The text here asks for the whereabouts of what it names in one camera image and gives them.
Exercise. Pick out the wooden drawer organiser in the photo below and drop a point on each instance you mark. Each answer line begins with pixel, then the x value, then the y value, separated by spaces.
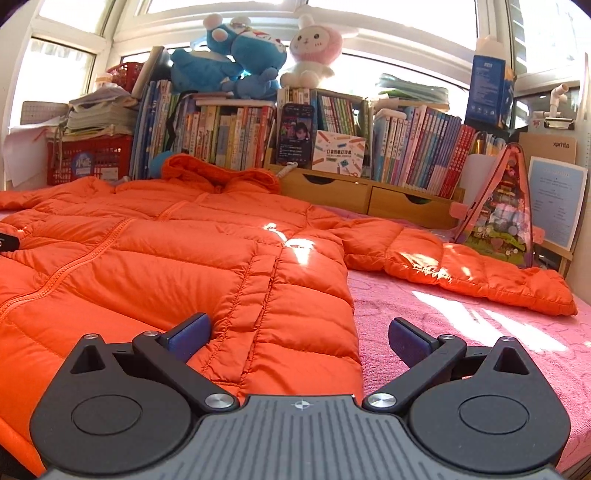
pixel 332 191

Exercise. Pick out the pink rabbit plush toy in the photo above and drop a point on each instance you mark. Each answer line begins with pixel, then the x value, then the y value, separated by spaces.
pixel 314 41

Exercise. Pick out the white printed cardboard box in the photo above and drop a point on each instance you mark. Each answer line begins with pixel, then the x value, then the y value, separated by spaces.
pixel 339 154

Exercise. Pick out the row of thin green books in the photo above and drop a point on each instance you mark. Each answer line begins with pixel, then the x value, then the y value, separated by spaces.
pixel 337 110

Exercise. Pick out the tall blue box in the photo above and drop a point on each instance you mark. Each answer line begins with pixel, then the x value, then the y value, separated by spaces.
pixel 487 87

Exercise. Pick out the orange-capped bottle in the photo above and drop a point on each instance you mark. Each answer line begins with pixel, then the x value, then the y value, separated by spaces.
pixel 105 82

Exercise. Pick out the large red plastic basket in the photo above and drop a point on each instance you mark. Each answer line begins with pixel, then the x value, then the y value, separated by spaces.
pixel 111 154

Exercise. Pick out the leaning blue picture books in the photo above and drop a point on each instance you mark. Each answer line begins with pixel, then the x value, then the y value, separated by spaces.
pixel 154 124

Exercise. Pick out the pink blanket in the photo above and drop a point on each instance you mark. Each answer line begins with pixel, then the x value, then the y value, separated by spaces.
pixel 438 332

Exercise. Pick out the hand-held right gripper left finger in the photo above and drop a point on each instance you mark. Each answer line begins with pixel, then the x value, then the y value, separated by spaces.
pixel 189 337

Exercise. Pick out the stack of green folders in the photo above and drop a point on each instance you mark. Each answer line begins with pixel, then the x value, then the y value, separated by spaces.
pixel 411 90

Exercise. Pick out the black smartphone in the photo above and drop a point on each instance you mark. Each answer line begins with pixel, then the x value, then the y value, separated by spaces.
pixel 295 136

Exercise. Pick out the blue ball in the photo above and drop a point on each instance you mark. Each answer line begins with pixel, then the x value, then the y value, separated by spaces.
pixel 157 166

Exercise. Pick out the rolled white paper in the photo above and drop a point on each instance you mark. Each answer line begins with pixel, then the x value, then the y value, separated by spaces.
pixel 147 71

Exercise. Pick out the pale blue sign card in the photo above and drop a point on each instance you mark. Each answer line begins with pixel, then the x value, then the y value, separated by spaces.
pixel 554 203

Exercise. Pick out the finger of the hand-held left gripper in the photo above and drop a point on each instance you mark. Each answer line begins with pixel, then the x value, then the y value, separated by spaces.
pixel 9 242

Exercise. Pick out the pink triangular toy bag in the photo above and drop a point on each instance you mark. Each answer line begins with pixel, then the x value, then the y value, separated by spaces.
pixel 498 221

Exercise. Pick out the row of colourful paperback books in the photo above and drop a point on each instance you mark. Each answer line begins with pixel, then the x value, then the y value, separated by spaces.
pixel 415 147

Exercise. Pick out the brown cardboard box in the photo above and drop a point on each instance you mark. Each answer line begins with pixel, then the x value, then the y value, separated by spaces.
pixel 545 145

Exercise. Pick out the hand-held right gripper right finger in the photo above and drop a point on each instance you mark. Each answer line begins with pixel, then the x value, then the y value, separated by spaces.
pixel 406 339

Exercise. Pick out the orange puffer jacket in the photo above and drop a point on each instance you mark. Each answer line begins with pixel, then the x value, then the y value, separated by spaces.
pixel 184 258

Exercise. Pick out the stack of papers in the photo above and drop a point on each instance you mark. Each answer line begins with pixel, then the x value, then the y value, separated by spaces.
pixel 97 115

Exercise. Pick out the white pipe fitting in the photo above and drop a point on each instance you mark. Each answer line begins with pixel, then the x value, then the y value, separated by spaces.
pixel 556 101

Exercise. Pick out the small red plastic basket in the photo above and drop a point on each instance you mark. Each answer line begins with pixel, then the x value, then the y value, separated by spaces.
pixel 127 74

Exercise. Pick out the grey grid cutting mat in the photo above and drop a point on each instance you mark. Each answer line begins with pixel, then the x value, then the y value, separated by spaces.
pixel 41 113

